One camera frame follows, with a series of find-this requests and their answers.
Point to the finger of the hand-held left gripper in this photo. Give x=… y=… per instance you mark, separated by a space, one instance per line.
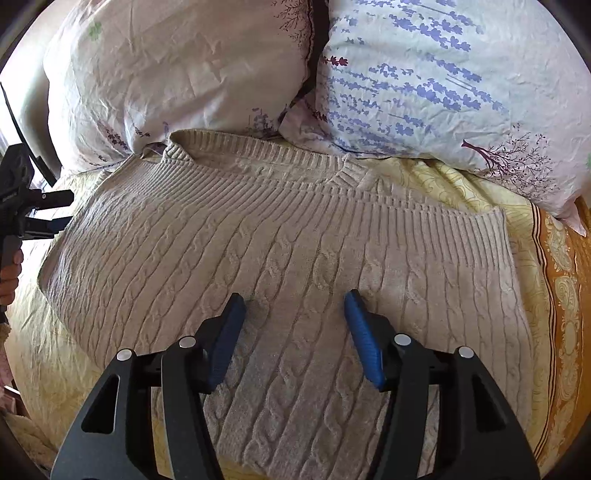
x=44 y=228
x=51 y=198

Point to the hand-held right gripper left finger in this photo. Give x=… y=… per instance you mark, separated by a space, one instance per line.
x=226 y=341

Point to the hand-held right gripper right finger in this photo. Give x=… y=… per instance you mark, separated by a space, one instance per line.
x=364 y=341

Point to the person's left forearm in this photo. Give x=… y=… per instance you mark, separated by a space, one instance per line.
x=4 y=332

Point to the person's left hand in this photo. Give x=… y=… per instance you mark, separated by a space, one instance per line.
x=10 y=281

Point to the white pillow with purple sprigs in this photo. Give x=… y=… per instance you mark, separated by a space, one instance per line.
x=161 y=69

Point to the yellow patterned bed sheet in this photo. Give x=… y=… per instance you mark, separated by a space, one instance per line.
x=531 y=286

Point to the beige fluffy cloth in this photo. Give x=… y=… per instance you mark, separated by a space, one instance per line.
x=27 y=438

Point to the white pillow with blue flowers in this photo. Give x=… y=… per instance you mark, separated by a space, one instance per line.
x=415 y=69

